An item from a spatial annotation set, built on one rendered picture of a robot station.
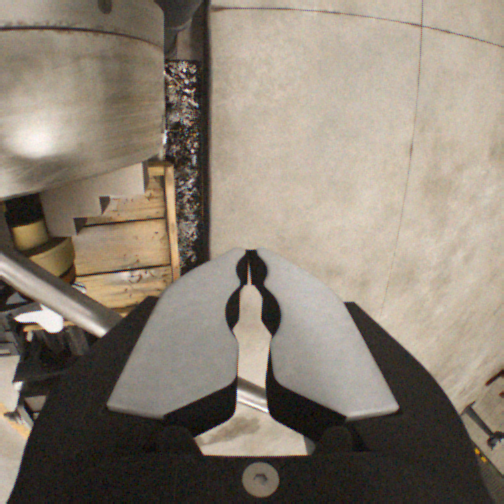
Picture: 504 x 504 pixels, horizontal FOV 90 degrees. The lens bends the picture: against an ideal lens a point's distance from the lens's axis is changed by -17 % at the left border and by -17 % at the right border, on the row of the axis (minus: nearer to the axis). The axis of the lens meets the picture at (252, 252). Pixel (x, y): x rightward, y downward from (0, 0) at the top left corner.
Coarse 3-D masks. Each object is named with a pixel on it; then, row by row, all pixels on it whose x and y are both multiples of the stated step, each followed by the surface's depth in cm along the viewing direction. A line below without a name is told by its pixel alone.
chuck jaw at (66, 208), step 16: (144, 160) 27; (112, 176) 26; (128, 176) 26; (144, 176) 27; (48, 192) 25; (64, 192) 26; (80, 192) 26; (96, 192) 26; (112, 192) 27; (128, 192) 27; (144, 192) 27; (48, 208) 26; (64, 208) 26; (80, 208) 27; (96, 208) 27; (48, 224) 27; (64, 224) 27; (80, 224) 29
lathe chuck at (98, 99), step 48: (0, 48) 11; (48, 48) 13; (96, 48) 15; (144, 48) 19; (0, 96) 12; (48, 96) 14; (96, 96) 16; (144, 96) 20; (0, 144) 13; (48, 144) 15; (96, 144) 17; (144, 144) 22; (0, 192) 14
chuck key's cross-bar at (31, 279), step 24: (0, 240) 9; (0, 264) 9; (24, 264) 9; (24, 288) 9; (48, 288) 10; (72, 288) 10; (72, 312) 10; (96, 312) 11; (240, 384) 14; (264, 408) 14
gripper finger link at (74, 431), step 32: (128, 320) 8; (96, 352) 7; (128, 352) 7; (64, 384) 6; (96, 384) 6; (64, 416) 5; (96, 416) 5; (128, 416) 5; (32, 448) 4; (64, 448) 5; (96, 448) 5; (128, 448) 5; (32, 480) 4; (64, 480) 4
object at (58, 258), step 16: (16, 208) 28; (32, 208) 30; (16, 224) 25; (32, 224) 26; (16, 240) 26; (32, 240) 27; (48, 240) 28; (64, 240) 29; (32, 256) 26; (48, 256) 27; (64, 256) 29; (64, 272) 31
